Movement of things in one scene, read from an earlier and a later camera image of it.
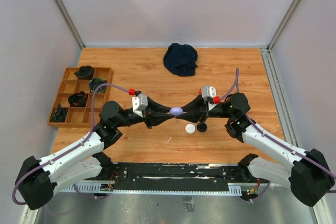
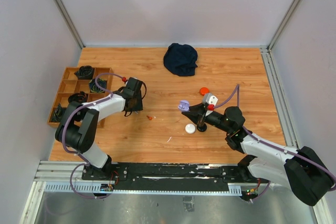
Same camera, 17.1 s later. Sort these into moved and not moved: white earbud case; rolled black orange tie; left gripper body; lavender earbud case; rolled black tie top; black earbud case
Moved: left gripper body; lavender earbud case
Not moved: rolled black orange tie; rolled black tie top; white earbud case; black earbud case
